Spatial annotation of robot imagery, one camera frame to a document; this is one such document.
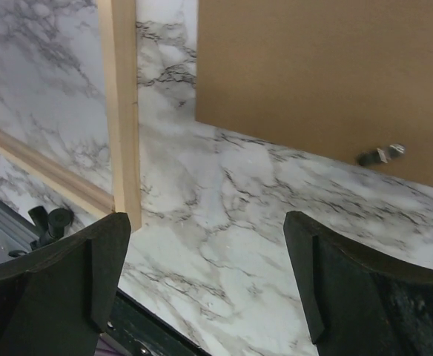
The black mounting base rail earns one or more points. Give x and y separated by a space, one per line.
134 330

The aluminium extrusion rail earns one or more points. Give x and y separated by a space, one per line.
5 219

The black T-handle tool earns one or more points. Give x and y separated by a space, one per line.
45 229

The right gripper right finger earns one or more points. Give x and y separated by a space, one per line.
357 300

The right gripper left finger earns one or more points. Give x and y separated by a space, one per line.
57 299

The light wooden picture frame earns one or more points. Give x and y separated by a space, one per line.
117 24

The brown cardboard backing board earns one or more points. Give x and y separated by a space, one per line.
348 80

